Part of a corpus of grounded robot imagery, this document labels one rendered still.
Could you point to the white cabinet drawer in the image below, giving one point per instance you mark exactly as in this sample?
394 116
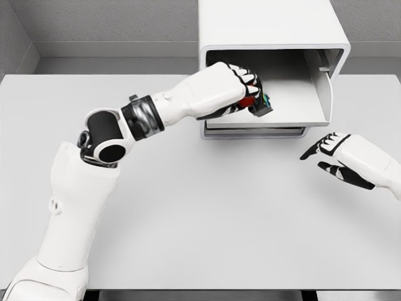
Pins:
253 132

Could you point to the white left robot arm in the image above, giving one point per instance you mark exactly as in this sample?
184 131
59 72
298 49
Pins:
75 200

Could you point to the white tabletop storage cabinet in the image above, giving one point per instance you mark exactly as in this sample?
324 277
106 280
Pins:
269 25

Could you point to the left robot hand, striped fingers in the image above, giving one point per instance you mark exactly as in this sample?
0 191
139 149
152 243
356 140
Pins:
219 86

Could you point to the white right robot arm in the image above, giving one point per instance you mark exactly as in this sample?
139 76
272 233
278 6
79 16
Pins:
396 178

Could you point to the right robot hand, striped fingers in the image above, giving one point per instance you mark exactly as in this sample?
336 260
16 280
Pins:
354 153

